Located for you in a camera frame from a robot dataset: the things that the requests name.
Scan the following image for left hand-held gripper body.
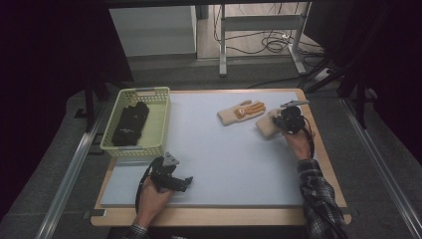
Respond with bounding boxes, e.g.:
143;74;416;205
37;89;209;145
150;151;182;193

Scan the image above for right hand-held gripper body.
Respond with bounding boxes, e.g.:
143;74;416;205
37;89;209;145
280;100;310;134

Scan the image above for pale yellow plastic basket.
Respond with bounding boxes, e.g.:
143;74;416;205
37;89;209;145
100;86;171;158

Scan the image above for person's right hand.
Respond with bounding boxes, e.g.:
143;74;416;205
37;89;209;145
282;126;316;162

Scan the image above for person's left hand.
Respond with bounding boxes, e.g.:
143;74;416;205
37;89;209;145
133;178;174;229

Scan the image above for light grey foam mat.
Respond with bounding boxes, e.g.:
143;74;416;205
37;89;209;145
99;91;333;209

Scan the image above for black stand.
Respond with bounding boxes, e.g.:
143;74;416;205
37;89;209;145
298;49;379;130
83;75;111;133

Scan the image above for white cabinet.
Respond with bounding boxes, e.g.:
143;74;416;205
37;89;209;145
108;5;198;58

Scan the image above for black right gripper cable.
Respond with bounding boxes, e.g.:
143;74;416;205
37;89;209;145
300;115;317;159

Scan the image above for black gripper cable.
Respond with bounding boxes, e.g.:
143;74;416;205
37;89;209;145
134;156;164;214
300;115;317;159

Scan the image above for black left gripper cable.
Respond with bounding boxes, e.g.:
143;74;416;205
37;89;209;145
134;156;164;214

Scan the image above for tangle of black floor cables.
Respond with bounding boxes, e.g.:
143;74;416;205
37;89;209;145
213;3;325;57

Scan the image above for metal floor rail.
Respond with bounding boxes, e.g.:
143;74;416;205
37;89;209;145
339;97;422;239
34;99;107;239

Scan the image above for white metal desk frame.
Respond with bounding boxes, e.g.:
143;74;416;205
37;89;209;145
218;2;314;78

